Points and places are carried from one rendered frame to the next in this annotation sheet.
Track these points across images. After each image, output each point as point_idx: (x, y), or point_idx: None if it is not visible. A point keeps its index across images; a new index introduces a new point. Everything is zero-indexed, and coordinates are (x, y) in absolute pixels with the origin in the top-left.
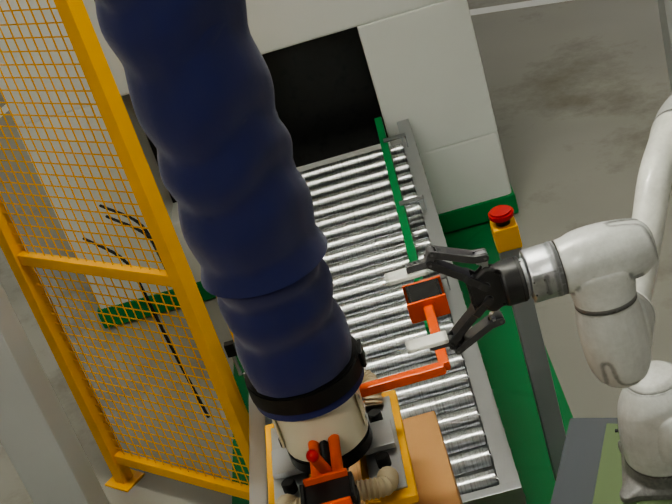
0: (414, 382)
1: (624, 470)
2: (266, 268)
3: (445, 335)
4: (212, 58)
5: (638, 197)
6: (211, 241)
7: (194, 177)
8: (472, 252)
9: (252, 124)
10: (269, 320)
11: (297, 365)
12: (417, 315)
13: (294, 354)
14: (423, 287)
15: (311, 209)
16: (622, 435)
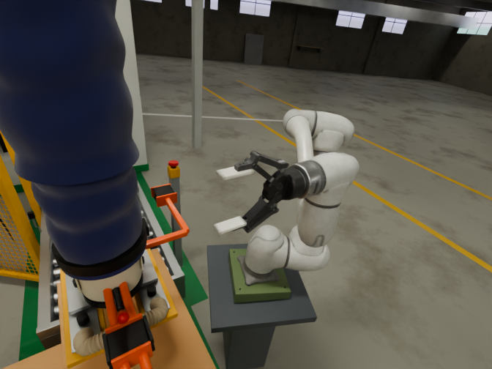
0: (170, 241)
1: (244, 270)
2: (91, 159)
3: (242, 220)
4: None
5: (302, 148)
6: (31, 124)
7: (14, 40)
8: (277, 160)
9: (97, 6)
10: (87, 205)
11: (107, 240)
12: (160, 203)
13: (105, 232)
14: (163, 189)
15: (132, 120)
16: (251, 257)
